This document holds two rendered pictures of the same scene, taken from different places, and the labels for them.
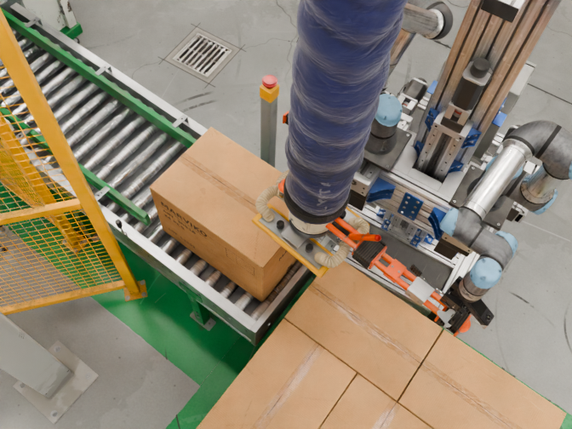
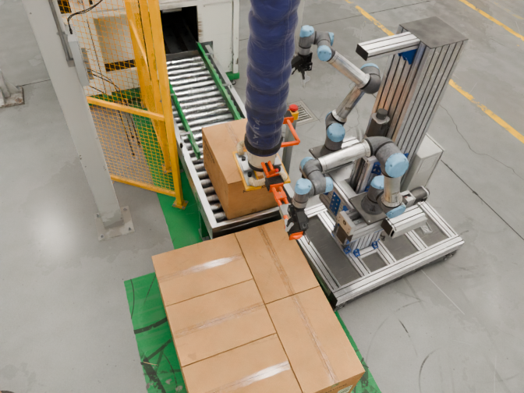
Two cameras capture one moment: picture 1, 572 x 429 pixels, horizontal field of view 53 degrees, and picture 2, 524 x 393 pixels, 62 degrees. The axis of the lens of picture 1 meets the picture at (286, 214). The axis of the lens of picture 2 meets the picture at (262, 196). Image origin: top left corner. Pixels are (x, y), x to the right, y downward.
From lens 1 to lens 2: 1.32 m
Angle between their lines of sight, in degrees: 21
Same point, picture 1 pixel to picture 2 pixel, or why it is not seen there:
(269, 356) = (213, 245)
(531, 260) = (426, 310)
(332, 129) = (256, 78)
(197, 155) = (235, 125)
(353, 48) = (261, 25)
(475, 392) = (314, 327)
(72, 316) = (143, 200)
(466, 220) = (313, 163)
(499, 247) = (319, 180)
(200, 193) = (223, 140)
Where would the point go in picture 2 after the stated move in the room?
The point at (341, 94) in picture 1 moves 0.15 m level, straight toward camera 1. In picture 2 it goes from (258, 54) to (236, 66)
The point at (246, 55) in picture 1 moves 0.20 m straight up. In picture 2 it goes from (319, 124) to (322, 109)
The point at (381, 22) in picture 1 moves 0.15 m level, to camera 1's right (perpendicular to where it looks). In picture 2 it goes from (272, 12) to (301, 24)
